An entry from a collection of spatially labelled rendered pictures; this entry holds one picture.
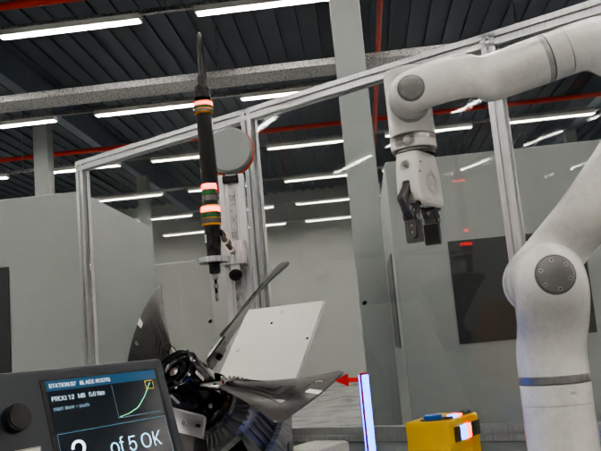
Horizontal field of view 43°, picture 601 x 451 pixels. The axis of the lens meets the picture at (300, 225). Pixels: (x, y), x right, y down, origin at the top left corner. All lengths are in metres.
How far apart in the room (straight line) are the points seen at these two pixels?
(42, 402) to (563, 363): 0.86
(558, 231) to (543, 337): 0.21
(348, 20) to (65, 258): 3.48
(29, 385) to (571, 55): 1.07
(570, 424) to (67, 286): 2.72
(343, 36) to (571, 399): 5.18
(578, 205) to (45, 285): 2.77
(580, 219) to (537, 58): 0.30
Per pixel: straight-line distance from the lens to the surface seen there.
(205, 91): 1.76
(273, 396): 1.53
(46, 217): 3.77
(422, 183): 1.39
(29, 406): 0.86
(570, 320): 1.35
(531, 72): 1.47
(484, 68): 1.44
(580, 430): 1.39
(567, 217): 1.44
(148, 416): 0.95
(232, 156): 2.44
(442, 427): 1.66
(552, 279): 1.31
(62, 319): 3.69
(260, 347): 2.05
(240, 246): 2.28
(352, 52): 6.27
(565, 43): 1.49
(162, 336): 1.87
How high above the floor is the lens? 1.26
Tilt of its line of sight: 9 degrees up
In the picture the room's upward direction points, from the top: 5 degrees counter-clockwise
